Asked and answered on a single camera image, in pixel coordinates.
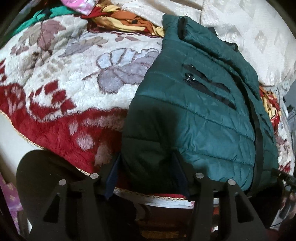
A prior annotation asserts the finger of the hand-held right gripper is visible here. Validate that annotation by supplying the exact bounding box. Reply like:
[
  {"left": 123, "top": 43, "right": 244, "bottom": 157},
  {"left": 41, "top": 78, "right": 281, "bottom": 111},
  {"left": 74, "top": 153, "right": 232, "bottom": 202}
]
[{"left": 270, "top": 168, "right": 290, "bottom": 184}]

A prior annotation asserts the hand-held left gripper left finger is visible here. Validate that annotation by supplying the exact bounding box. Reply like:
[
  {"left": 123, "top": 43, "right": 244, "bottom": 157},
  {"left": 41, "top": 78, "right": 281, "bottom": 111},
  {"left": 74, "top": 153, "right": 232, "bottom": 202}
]
[{"left": 30, "top": 154, "right": 122, "bottom": 241}]

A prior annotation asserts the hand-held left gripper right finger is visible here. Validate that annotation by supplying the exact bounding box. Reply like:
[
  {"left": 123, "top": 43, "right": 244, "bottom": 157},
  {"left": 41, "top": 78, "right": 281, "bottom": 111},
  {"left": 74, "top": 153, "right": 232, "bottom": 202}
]
[{"left": 172, "top": 152, "right": 266, "bottom": 241}]

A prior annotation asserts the dark green puffer jacket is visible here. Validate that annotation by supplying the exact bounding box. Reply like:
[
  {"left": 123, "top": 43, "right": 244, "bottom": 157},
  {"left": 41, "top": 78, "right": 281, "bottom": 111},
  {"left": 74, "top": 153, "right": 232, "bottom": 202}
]
[{"left": 121, "top": 14, "right": 279, "bottom": 197}]

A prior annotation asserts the red yellow floral cloth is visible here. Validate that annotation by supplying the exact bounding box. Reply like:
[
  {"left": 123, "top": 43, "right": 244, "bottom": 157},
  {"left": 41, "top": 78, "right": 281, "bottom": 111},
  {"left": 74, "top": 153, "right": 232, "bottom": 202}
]
[{"left": 258, "top": 86, "right": 288, "bottom": 130}]

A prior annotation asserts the pink patterned bag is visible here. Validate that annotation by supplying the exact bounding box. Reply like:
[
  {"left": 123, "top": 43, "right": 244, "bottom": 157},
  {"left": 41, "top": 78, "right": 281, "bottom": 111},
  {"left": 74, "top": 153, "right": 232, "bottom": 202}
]
[{"left": 0, "top": 174, "right": 25, "bottom": 233}]

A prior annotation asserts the red white floral fleece blanket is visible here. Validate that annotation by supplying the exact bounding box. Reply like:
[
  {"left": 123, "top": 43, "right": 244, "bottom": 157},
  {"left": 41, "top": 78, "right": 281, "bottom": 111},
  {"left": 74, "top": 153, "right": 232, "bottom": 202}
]
[{"left": 0, "top": 17, "right": 296, "bottom": 201}]

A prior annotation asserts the white mattress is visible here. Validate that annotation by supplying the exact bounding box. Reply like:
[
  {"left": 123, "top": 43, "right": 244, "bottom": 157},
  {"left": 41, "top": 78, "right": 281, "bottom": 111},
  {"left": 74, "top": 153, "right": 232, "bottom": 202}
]
[{"left": 0, "top": 113, "right": 35, "bottom": 179}]

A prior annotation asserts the cream patterned bedspread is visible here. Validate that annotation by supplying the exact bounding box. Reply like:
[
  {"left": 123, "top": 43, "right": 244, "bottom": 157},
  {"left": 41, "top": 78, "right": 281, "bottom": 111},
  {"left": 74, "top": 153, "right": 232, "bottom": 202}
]
[{"left": 111, "top": 0, "right": 296, "bottom": 87}]

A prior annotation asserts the orange yellow patterned cloth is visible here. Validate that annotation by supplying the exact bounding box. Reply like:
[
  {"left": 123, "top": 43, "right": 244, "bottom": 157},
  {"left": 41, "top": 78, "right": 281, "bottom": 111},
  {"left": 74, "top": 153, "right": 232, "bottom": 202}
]
[{"left": 88, "top": 3, "right": 166, "bottom": 38}]

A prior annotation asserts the pink penguin print cloth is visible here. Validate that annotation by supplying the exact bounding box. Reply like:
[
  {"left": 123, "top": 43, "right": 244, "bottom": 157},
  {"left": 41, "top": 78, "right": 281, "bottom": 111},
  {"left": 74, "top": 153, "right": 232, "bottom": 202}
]
[{"left": 61, "top": 0, "right": 99, "bottom": 16}]

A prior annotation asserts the bright green cloth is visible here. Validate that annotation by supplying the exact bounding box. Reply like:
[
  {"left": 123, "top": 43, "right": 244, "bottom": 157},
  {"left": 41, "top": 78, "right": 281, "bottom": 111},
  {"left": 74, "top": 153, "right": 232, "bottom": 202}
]
[{"left": 9, "top": 6, "right": 81, "bottom": 37}]

